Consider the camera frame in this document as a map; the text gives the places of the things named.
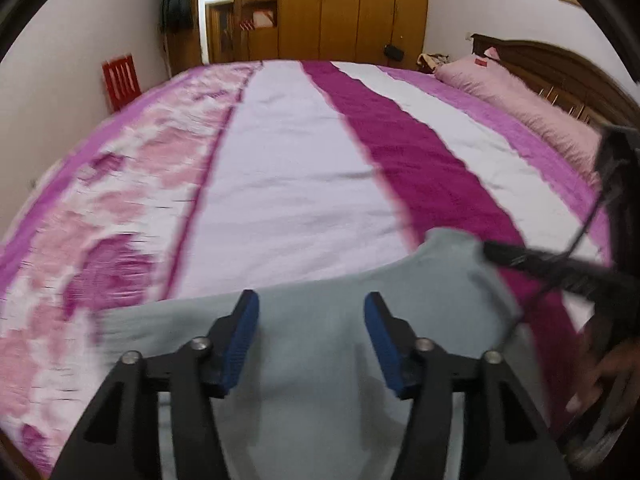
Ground red and white box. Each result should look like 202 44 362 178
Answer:
240 9 276 31

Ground wooden door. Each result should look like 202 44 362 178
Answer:
206 1 236 64

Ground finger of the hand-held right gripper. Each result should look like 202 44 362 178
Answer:
482 240 617 304

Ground person's right hand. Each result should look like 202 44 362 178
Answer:
567 340 640 413

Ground pink and white bed cover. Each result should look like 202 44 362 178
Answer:
0 59 616 476

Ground patterned cloth bundle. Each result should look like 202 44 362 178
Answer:
416 52 452 74

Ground red slatted stool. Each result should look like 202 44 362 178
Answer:
102 54 142 113

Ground grey pants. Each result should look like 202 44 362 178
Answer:
97 227 561 480

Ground black cable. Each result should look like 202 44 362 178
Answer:
502 192 612 346

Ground wooden wardrobe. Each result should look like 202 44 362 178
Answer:
234 0 431 68

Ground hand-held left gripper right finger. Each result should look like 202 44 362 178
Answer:
363 291 571 480

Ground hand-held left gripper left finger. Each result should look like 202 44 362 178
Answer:
50 289 261 480

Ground dark wooden headboard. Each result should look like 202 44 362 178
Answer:
471 33 640 131

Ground black hanging jacket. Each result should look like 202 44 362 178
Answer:
160 0 195 36

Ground pink pillow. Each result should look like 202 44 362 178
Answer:
434 47 603 186

